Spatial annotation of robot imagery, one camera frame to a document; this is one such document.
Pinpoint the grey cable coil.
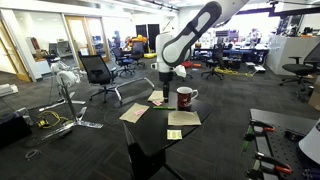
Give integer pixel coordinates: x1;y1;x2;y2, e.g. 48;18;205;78
24;148;43;162

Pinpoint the wooden framed glass door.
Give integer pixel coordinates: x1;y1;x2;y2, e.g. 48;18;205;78
0;18;33;83

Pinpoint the yellow floor object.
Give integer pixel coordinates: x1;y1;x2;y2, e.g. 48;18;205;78
143;52;158;60

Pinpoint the black box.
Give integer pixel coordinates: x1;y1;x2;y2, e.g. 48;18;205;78
0;111;33;148

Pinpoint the blue office chair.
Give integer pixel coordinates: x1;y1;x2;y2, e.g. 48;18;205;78
111;46;137;77

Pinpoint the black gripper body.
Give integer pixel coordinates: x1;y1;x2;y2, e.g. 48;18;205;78
158;70;174;86

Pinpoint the black office chair with armrests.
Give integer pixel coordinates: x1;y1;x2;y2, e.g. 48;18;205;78
279;41;320;92

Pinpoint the silver metal U frame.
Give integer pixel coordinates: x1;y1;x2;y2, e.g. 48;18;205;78
114;76;156;106

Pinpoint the red seat office chair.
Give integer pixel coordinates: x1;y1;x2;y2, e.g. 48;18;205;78
179;60;203;83

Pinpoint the wooden framed double door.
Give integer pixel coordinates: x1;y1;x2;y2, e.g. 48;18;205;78
64;15;111;63

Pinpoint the white bowl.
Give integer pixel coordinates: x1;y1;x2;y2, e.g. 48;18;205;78
176;86;199;112

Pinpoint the long yellow cable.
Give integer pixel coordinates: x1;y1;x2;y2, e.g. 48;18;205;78
213;65;255;78

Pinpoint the yellow black cable coil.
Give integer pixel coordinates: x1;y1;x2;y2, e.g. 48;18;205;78
35;110;69;130

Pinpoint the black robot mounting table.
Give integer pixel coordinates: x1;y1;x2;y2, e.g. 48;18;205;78
249;108;320;180

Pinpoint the thin white floor cable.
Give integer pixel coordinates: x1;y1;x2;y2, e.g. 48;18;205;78
102;105;125;127

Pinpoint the yellow sticky note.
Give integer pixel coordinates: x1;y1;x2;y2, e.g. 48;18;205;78
166;129;183;141

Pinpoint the green pen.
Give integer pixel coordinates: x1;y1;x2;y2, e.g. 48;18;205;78
152;105;177;111

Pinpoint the white cabinet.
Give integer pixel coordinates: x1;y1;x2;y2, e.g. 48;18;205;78
265;34;320;77

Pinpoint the dark office chair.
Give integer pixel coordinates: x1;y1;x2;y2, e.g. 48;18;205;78
131;41;148;68

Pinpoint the flat white board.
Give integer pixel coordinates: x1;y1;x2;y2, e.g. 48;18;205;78
0;83;19;98

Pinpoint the black mesh office chair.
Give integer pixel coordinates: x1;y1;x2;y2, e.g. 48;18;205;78
78;54;125;104

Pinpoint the black desk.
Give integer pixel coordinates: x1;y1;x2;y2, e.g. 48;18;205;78
193;44;270;65

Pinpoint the black clamp orange handle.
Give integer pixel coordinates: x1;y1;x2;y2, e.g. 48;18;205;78
245;151;294;179
240;119;276;157

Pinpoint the small black table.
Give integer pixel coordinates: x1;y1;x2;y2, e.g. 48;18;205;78
114;89;214;180

